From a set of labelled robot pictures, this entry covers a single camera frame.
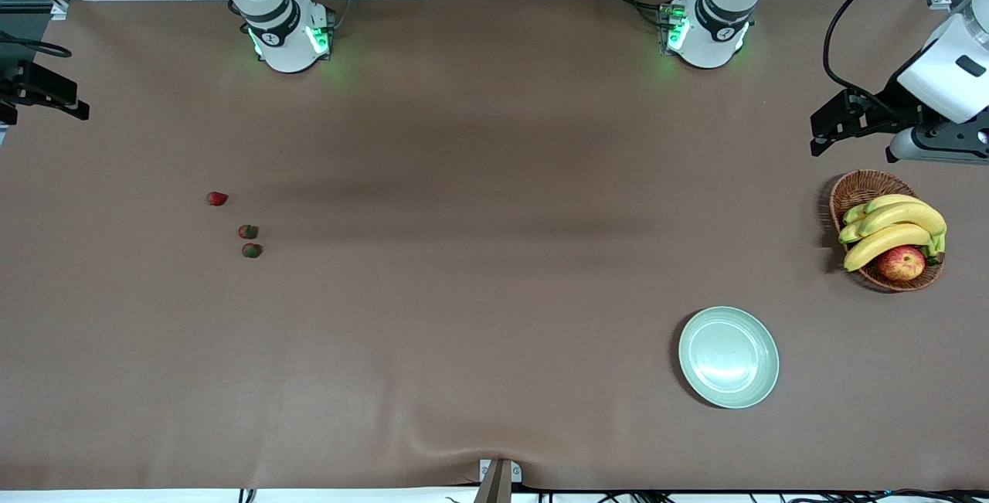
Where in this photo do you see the pale green round plate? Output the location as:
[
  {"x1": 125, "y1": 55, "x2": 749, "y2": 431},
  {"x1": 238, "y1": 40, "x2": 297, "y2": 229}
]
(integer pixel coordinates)
[{"x1": 678, "y1": 306, "x2": 780, "y2": 410}]

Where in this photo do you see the brown wicker basket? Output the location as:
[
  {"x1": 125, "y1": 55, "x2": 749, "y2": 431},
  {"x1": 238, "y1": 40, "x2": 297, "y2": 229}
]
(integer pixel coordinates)
[{"x1": 829, "y1": 169, "x2": 946, "y2": 293}]

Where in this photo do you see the yellow banana bunch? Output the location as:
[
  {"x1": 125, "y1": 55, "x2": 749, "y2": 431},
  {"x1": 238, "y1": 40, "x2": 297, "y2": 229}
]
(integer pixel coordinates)
[{"x1": 838, "y1": 193, "x2": 948, "y2": 273}]

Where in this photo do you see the red yellow apple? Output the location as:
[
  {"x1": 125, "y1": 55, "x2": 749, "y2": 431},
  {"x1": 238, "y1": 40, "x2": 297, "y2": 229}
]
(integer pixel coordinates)
[{"x1": 877, "y1": 245, "x2": 926, "y2": 282}]

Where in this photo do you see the large table cover mat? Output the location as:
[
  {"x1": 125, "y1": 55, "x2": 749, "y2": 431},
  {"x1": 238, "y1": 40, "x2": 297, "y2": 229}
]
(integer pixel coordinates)
[{"x1": 0, "y1": 0, "x2": 989, "y2": 492}]

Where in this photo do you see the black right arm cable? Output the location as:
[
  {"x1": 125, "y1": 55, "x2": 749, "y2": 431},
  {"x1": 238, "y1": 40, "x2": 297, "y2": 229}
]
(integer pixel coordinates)
[{"x1": 0, "y1": 30, "x2": 72, "y2": 58}]

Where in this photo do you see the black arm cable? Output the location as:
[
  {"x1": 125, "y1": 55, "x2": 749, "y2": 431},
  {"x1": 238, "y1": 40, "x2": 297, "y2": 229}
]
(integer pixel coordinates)
[
  {"x1": 822, "y1": 0, "x2": 959, "y2": 98},
  {"x1": 0, "y1": 30, "x2": 72, "y2": 58}
]

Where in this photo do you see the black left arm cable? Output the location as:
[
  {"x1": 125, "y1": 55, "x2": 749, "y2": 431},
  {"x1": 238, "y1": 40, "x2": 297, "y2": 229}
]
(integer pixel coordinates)
[{"x1": 822, "y1": 0, "x2": 959, "y2": 98}]

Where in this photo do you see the grey metal table bracket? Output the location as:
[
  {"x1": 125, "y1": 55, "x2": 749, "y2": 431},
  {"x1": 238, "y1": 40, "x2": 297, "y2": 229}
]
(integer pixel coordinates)
[{"x1": 473, "y1": 458, "x2": 523, "y2": 503}]

